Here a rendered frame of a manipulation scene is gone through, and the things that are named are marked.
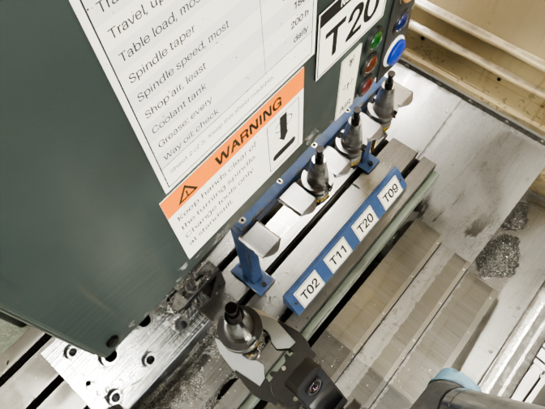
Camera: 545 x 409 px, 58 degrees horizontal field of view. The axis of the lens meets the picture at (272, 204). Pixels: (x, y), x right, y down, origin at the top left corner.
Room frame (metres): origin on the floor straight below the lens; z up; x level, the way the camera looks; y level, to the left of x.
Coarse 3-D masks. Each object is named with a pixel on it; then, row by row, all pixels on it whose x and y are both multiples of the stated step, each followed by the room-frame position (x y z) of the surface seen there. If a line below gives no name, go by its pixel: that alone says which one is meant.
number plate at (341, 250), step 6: (342, 240) 0.44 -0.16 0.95; (336, 246) 0.43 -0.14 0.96; (342, 246) 0.43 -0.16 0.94; (348, 246) 0.44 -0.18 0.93; (330, 252) 0.41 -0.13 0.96; (336, 252) 0.42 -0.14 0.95; (342, 252) 0.42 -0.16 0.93; (348, 252) 0.42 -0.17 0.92; (324, 258) 0.40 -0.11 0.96; (330, 258) 0.40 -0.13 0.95; (336, 258) 0.41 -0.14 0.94; (342, 258) 0.41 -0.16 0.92; (330, 264) 0.39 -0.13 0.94; (336, 264) 0.39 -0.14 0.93
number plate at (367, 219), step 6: (366, 210) 0.52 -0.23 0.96; (372, 210) 0.52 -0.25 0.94; (360, 216) 0.50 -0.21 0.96; (366, 216) 0.51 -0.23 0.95; (372, 216) 0.51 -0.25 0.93; (354, 222) 0.49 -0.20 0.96; (360, 222) 0.49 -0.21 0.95; (366, 222) 0.49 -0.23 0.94; (372, 222) 0.50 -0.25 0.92; (354, 228) 0.47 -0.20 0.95; (360, 228) 0.48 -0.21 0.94; (366, 228) 0.48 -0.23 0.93; (360, 234) 0.47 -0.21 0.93; (366, 234) 0.47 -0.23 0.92; (360, 240) 0.45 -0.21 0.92
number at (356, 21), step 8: (360, 0) 0.31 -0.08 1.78; (368, 0) 0.32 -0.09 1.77; (376, 0) 0.33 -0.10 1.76; (352, 8) 0.31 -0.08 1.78; (360, 8) 0.31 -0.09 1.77; (368, 8) 0.32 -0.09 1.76; (376, 8) 0.33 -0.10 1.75; (352, 16) 0.31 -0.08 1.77; (360, 16) 0.32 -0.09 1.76; (368, 16) 0.33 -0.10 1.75; (376, 16) 0.34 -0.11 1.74; (352, 24) 0.31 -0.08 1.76; (360, 24) 0.32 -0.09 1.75; (368, 24) 0.33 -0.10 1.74; (352, 32) 0.31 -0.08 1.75; (344, 40) 0.30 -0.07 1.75; (352, 40) 0.31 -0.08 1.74; (344, 48) 0.30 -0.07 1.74
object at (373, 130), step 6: (360, 114) 0.62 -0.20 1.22; (366, 114) 0.62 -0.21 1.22; (366, 120) 0.60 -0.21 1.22; (372, 120) 0.60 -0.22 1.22; (366, 126) 0.59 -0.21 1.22; (372, 126) 0.59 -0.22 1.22; (378, 126) 0.58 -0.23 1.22; (366, 132) 0.57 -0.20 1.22; (372, 132) 0.57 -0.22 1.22; (378, 132) 0.57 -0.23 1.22; (372, 138) 0.56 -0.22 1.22; (378, 138) 0.56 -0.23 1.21
